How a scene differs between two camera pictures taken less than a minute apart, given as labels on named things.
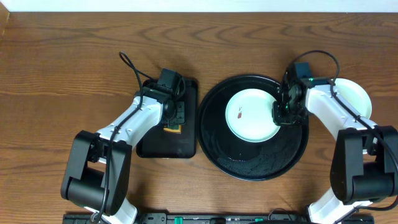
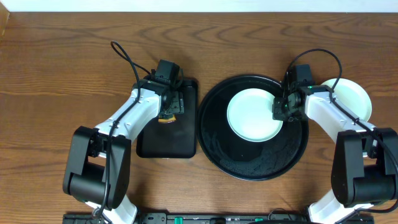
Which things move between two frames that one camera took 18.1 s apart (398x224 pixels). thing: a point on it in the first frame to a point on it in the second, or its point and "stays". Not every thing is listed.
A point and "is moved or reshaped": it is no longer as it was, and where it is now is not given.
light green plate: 354,96 stays
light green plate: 249,116 stays
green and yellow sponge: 173,129 is moved or reshaped
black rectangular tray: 158,144 stays
